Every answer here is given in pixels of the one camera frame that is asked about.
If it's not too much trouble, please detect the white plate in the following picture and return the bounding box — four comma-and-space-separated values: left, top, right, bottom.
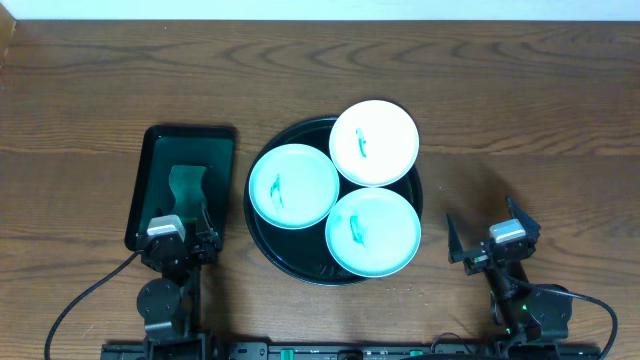
329, 100, 419, 187

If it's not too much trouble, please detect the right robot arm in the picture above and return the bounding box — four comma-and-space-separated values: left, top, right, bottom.
446, 197, 572, 356

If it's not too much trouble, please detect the rectangular dark green tray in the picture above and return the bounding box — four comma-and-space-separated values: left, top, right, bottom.
124, 125, 235, 250

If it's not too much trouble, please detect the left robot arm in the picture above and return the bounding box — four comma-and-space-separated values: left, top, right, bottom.
135, 201, 223, 359

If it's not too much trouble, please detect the round black tray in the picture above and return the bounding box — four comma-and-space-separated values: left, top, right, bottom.
243, 115, 423, 286

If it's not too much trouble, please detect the green sponge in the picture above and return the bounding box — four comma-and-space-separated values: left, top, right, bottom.
169, 165, 206, 223

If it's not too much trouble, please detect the mint green plate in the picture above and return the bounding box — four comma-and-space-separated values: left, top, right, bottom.
248, 144, 340, 230
325, 188, 421, 278

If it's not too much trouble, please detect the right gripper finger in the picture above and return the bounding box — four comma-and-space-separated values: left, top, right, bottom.
446, 214, 464, 264
505, 195, 540, 235

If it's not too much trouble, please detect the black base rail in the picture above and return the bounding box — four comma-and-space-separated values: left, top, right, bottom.
100, 342, 600, 360

